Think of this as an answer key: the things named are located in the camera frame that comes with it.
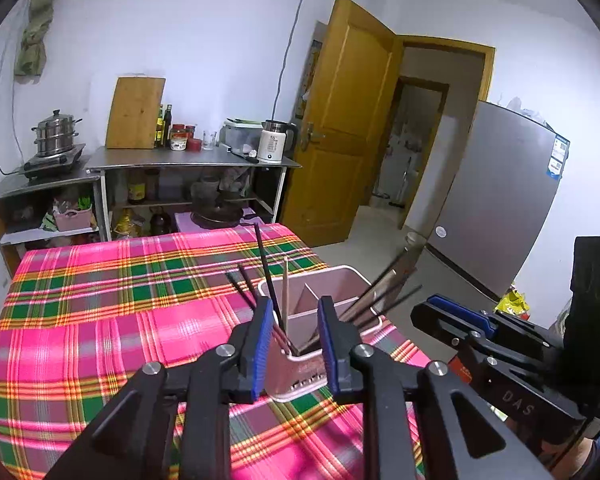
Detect yellow plastic bag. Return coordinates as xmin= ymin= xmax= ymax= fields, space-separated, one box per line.
xmin=495 ymin=290 xmax=532 ymax=317

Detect stainless steel steamer pot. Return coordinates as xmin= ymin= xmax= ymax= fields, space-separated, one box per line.
xmin=31 ymin=109 xmax=84 ymax=157

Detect dark wok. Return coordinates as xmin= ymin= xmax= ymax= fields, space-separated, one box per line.
xmin=190 ymin=200 xmax=244 ymax=231

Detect metal chopstick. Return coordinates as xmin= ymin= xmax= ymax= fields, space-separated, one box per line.
xmin=340 ymin=247 xmax=412 ymax=321
xmin=347 ymin=259 xmax=417 ymax=323

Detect pink plastic utensil holder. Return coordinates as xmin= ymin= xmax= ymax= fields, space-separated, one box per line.
xmin=257 ymin=265 xmax=384 ymax=404

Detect white plastic container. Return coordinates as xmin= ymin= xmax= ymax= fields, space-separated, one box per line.
xmin=220 ymin=118 xmax=264 ymax=154

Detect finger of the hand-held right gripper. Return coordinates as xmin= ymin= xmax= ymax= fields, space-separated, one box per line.
xmin=426 ymin=294 xmax=566 ymax=353
xmin=410 ymin=301 xmax=553 ymax=388

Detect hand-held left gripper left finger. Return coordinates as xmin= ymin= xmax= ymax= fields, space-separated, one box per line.
xmin=45 ymin=296 xmax=275 ymax=480

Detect pink plaid tablecloth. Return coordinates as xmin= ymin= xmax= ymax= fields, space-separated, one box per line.
xmin=0 ymin=222 xmax=433 ymax=480

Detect white electric kettle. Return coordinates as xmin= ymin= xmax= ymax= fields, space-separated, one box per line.
xmin=257 ymin=119 xmax=299 ymax=164

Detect black induction cooker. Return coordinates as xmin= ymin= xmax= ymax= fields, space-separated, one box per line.
xmin=20 ymin=143 xmax=87 ymax=181

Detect pink plastic basket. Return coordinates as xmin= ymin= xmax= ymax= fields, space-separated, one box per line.
xmin=54 ymin=207 xmax=94 ymax=232

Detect yellow wooden door frame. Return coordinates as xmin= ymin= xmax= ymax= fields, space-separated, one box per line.
xmin=394 ymin=35 xmax=496 ymax=232

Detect grey refrigerator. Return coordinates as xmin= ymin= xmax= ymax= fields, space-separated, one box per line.
xmin=426 ymin=100 xmax=572 ymax=304

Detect wooden chopstick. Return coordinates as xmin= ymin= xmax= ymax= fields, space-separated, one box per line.
xmin=283 ymin=256 xmax=291 ymax=328

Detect green knotted curtain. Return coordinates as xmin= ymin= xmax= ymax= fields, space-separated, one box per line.
xmin=14 ymin=0 xmax=64 ymax=79

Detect grey wall cable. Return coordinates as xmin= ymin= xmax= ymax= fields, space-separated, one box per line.
xmin=272 ymin=0 xmax=309 ymax=122

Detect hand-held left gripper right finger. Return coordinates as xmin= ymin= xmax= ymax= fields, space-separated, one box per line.
xmin=316 ymin=295 xmax=553 ymax=480

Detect person's right forearm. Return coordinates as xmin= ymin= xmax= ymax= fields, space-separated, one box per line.
xmin=555 ymin=435 xmax=600 ymax=480

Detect yellow wooden door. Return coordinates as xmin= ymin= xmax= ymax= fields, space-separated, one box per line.
xmin=280 ymin=0 xmax=397 ymax=248

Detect wooden cutting board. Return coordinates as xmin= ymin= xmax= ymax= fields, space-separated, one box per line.
xmin=105 ymin=76 xmax=167 ymax=150

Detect stainless steel counter table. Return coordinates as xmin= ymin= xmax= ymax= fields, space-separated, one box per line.
xmin=86 ymin=146 xmax=302 ymax=242

